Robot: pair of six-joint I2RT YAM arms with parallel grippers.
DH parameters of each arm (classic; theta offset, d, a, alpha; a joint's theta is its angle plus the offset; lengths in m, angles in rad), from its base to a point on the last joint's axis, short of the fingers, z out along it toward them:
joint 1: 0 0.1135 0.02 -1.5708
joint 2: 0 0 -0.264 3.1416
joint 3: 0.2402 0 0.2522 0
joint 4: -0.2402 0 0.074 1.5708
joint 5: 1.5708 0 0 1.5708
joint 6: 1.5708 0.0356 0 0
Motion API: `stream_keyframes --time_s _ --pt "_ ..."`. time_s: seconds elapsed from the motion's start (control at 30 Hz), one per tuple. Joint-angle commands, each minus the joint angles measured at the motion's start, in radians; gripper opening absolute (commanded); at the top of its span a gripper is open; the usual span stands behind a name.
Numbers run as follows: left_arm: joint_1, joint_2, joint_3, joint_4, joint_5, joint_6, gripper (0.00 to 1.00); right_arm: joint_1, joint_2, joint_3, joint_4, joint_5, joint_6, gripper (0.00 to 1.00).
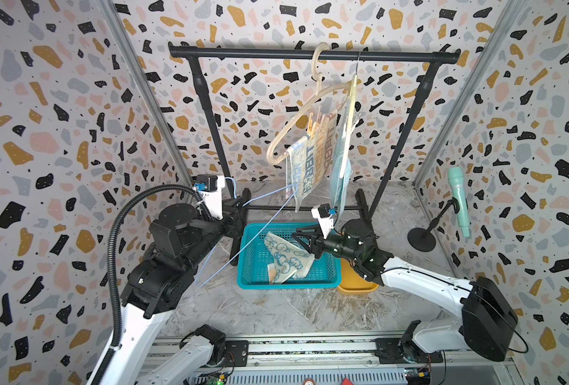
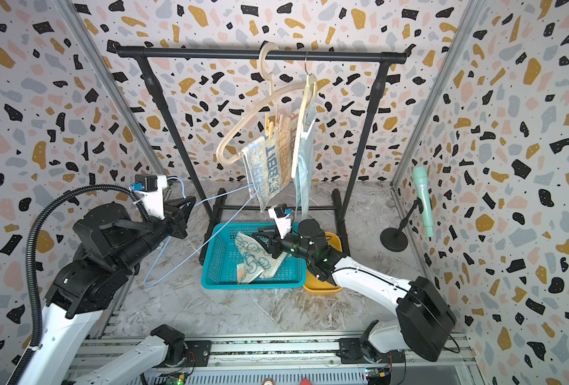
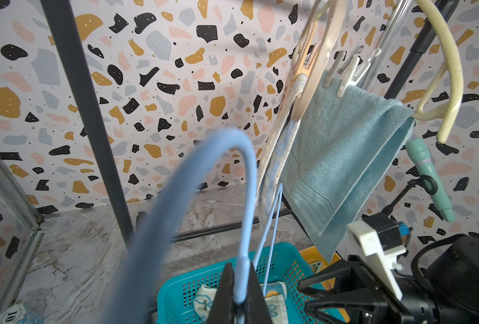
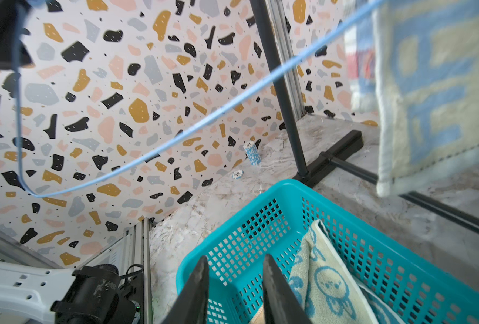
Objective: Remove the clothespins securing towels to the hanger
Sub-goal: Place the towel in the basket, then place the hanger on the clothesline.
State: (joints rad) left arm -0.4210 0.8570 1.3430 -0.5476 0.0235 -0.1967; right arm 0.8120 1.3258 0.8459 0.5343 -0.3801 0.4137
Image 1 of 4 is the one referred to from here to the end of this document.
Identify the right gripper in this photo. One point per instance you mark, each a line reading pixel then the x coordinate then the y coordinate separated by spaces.
pixel 316 243

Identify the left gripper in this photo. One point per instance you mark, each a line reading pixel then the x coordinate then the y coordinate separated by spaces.
pixel 234 216

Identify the cream towel blue cartoon print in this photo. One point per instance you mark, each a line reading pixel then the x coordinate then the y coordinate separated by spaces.
pixel 289 261

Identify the cream RABBIT lettered towel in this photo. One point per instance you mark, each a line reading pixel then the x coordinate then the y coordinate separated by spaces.
pixel 309 160

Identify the yellow clothespin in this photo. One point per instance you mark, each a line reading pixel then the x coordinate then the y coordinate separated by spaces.
pixel 311 127

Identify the beige pink clothespin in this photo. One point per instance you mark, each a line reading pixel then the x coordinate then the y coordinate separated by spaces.
pixel 321 124

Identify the beige plastic hanger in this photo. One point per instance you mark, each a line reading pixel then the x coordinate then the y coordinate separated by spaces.
pixel 320 91

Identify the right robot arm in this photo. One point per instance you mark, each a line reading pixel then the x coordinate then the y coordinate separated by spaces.
pixel 482 320

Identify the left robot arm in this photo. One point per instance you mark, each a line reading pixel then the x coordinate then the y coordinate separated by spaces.
pixel 183 236

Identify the cream plastic hanger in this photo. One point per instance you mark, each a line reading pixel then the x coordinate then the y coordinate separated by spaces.
pixel 348 123

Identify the teal plastic basket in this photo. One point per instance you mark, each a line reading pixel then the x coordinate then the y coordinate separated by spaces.
pixel 325 272

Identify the yellow plastic tray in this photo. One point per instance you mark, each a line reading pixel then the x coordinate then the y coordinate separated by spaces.
pixel 352 283

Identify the light teal towel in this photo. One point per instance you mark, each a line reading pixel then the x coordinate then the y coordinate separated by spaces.
pixel 337 186

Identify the mint green microphone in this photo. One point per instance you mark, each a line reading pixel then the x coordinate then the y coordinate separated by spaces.
pixel 458 186

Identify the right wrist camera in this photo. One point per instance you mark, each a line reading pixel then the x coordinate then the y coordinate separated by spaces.
pixel 326 217

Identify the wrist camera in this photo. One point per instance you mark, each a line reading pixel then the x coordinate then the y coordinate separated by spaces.
pixel 210 188
pixel 326 217

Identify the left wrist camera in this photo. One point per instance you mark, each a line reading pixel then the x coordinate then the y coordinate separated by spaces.
pixel 210 188

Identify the aluminium rail base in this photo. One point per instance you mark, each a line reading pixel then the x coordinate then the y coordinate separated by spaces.
pixel 363 358

